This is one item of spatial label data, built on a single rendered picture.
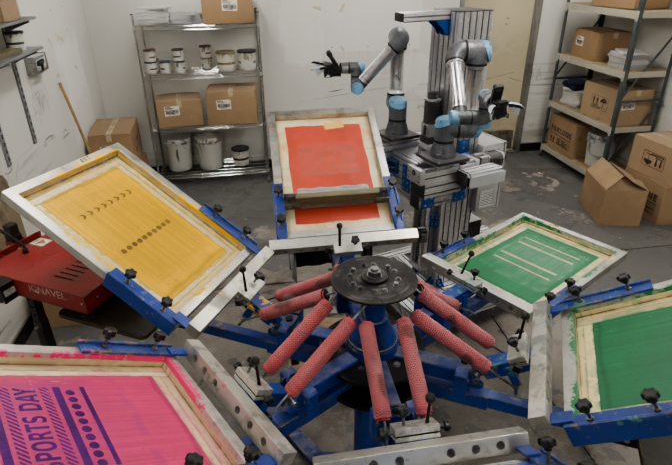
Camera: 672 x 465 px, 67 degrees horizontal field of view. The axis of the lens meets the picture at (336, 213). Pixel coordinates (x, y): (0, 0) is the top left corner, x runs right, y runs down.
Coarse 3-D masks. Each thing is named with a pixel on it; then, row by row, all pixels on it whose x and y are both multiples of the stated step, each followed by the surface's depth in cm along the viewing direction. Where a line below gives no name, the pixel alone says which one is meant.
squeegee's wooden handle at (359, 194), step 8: (320, 192) 241; (328, 192) 241; (336, 192) 242; (344, 192) 242; (352, 192) 243; (360, 192) 243; (368, 192) 243; (376, 192) 244; (296, 200) 240; (304, 200) 241; (312, 200) 242; (320, 200) 243; (328, 200) 244; (336, 200) 245; (344, 200) 246; (352, 200) 247; (360, 200) 248
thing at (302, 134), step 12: (288, 132) 273; (300, 132) 273; (312, 132) 274; (288, 144) 268; (288, 156) 264; (300, 168) 261; (300, 180) 257; (312, 180) 257; (324, 180) 258; (300, 216) 246; (312, 216) 246; (324, 216) 247; (336, 216) 247
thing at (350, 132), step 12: (324, 132) 275; (336, 132) 275; (348, 132) 276; (360, 132) 277; (360, 144) 272; (360, 156) 268; (360, 168) 264; (336, 180) 259; (348, 180) 259; (360, 180) 260; (360, 204) 252; (372, 204) 253; (348, 216) 248; (360, 216) 248; (372, 216) 249
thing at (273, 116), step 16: (272, 112) 275; (288, 112) 276; (304, 112) 276; (320, 112) 277; (336, 112) 278; (352, 112) 279; (368, 112) 280; (272, 128) 269; (272, 144) 263; (272, 160) 258; (384, 160) 263; (384, 224) 243
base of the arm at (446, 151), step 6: (438, 144) 292; (444, 144) 290; (450, 144) 291; (432, 150) 296; (438, 150) 292; (444, 150) 291; (450, 150) 292; (432, 156) 296; (438, 156) 293; (444, 156) 292; (450, 156) 292
